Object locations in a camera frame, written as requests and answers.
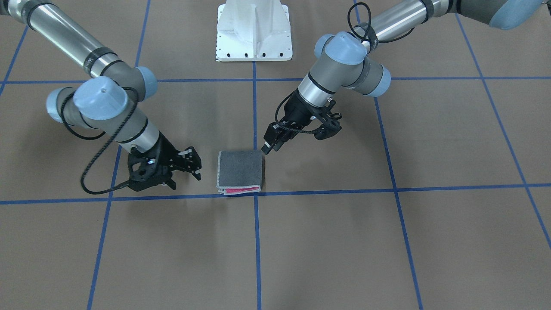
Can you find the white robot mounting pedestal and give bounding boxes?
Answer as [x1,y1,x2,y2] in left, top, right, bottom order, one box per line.
[215,0,293,62]

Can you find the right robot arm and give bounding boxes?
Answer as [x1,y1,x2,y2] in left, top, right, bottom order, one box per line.
[1,0,201,195]

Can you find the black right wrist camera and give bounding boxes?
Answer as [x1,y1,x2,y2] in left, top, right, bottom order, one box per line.
[127,147,165,192]

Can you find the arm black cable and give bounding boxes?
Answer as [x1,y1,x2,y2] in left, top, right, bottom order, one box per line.
[59,86,140,196]
[274,0,379,135]

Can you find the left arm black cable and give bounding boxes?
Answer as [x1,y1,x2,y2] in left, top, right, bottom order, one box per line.
[274,0,379,135]

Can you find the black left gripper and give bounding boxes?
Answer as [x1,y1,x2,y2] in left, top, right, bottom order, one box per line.
[261,90,331,155]

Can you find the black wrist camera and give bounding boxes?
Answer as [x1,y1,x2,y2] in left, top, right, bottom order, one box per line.
[312,98,342,140]
[127,147,165,192]

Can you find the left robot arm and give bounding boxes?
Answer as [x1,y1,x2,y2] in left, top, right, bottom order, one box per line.
[262,0,543,155]

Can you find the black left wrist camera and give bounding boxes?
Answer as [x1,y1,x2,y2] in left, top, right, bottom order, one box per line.
[312,98,342,140]

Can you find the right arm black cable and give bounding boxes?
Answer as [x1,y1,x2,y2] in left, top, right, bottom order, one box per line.
[59,86,140,196]

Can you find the pink and grey towel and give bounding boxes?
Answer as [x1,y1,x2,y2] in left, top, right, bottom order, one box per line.
[217,150,263,195]

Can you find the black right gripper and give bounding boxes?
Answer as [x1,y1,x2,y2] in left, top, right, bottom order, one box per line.
[148,133,202,190]

